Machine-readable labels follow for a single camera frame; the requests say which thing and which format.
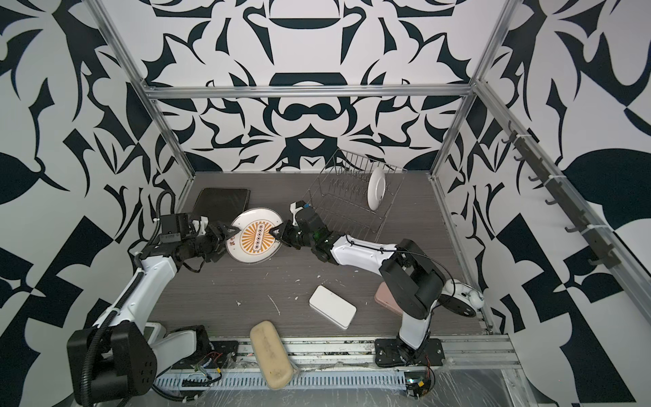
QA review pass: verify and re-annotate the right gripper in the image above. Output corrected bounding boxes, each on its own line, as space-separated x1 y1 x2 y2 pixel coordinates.
269 219 320 250

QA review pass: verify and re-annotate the white round plate back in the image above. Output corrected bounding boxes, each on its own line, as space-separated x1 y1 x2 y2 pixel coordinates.
226 208 282 264

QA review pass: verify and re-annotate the white round plate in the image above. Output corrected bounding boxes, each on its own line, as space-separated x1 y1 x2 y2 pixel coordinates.
226 208 282 264
367 168 387 211

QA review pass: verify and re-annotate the black square plate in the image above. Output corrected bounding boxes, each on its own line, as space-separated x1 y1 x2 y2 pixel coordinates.
192 188 251 224

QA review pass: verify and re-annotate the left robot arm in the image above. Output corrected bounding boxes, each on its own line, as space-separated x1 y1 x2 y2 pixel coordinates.
67 213 240 406

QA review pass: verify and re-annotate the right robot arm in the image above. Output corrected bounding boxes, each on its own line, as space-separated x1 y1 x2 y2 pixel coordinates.
269 201 452 365

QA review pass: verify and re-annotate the white rectangular case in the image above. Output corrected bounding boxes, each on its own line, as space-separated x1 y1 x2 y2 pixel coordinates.
309 286 357 330

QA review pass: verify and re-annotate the white round plate front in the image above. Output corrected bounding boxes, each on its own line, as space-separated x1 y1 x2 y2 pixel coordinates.
367 168 387 211

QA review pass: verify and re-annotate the white display box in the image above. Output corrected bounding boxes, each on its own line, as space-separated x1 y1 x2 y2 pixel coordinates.
143 322 166 346

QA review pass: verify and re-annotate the beige oblong case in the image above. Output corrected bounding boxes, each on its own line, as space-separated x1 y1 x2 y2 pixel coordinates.
249 321 295 390

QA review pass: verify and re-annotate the white round timer device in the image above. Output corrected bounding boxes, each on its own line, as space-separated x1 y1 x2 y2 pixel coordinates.
437 279 485 317

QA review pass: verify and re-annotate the small circuit board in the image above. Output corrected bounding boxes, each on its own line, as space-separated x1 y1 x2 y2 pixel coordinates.
405 369 436 400

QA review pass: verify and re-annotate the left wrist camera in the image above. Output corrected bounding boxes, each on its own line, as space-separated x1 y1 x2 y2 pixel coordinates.
192 216 210 236

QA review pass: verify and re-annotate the wire dish rack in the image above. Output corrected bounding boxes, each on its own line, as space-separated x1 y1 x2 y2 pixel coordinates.
303 149 407 242

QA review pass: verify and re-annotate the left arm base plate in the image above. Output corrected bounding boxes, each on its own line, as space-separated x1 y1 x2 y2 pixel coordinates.
193 340 239 370

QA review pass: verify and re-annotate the slotted cable duct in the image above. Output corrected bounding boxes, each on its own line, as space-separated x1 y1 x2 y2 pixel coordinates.
154 370 408 393

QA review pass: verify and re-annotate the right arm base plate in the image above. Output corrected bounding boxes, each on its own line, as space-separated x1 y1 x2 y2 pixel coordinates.
374 338 446 368

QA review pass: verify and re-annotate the wall hook rail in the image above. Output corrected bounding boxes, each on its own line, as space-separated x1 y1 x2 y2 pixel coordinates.
505 120 622 269

